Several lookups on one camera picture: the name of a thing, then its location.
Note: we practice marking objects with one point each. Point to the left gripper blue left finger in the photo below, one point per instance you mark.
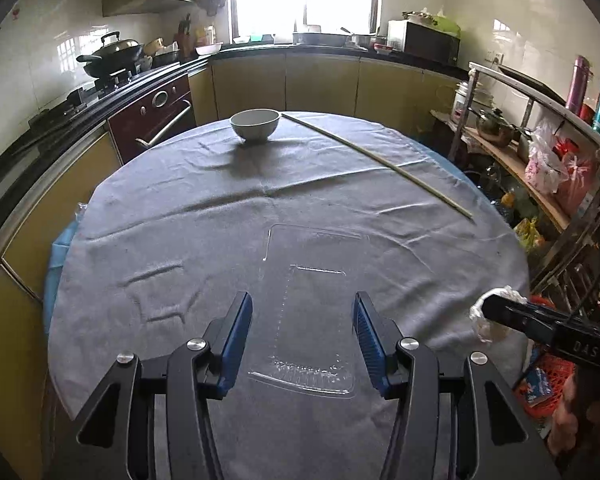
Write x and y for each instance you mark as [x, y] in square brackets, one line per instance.
[228, 337]

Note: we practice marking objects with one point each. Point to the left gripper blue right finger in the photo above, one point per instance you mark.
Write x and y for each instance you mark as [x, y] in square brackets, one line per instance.
[378, 337]

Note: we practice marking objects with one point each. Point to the clear plastic tray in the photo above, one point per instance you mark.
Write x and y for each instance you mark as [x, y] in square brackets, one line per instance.
[302, 334]

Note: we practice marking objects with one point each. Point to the white tissue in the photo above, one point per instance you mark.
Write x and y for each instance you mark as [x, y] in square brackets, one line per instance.
[487, 312]

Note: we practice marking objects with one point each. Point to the person's right hand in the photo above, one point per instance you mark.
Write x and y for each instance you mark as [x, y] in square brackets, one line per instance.
[574, 416]

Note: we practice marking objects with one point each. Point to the red plastic basket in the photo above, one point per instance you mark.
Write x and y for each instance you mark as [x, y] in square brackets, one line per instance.
[558, 370]

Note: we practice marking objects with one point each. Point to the yellow plastic bag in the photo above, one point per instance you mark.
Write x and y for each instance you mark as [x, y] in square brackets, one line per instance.
[529, 236]

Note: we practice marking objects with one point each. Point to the grey tablecloth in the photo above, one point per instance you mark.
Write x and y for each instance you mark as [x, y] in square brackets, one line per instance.
[328, 207]

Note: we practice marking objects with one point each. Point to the long wooden stick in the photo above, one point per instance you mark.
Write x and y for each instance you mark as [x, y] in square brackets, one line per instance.
[383, 162]

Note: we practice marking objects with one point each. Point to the pink white plastic bag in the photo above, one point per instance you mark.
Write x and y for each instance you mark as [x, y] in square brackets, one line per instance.
[544, 171]

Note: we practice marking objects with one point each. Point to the metal storage rack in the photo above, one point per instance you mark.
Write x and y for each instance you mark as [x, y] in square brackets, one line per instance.
[569, 220]

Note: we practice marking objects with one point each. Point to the blue under cloth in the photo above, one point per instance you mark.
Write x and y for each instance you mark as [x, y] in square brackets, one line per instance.
[58, 254]

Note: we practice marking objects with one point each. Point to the white ceramic bowl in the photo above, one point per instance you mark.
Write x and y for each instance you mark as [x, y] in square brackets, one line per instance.
[255, 125]

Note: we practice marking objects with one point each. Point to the dark red oven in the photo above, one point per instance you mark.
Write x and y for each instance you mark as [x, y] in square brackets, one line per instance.
[152, 119]

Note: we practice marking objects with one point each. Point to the steel pot on shelf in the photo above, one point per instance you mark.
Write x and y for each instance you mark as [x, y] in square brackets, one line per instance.
[493, 127]

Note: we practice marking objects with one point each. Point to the purple thermos bottle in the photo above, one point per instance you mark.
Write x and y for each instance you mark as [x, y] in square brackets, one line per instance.
[578, 84]

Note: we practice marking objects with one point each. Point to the knife block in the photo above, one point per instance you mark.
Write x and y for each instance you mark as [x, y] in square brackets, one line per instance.
[183, 38]

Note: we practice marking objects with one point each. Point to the black microwave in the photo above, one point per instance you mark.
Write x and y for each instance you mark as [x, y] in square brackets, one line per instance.
[423, 42]

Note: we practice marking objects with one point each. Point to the black wok with lid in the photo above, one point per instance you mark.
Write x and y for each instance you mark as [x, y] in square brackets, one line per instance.
[114, 55]

